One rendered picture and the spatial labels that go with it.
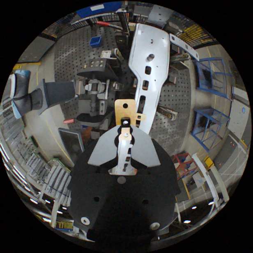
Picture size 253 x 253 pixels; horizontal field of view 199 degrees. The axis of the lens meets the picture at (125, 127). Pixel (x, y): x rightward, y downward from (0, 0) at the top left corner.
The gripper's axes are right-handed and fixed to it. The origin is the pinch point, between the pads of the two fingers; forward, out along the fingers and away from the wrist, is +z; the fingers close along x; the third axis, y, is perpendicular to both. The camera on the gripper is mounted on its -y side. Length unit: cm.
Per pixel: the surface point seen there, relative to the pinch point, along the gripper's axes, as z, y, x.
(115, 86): 17.7, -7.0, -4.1
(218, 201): -159, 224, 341
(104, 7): 21, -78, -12
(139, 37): 29, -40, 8
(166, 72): 28.6, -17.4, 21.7
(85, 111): 11.0, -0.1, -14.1
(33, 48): 52, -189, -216
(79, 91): 19.3, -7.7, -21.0
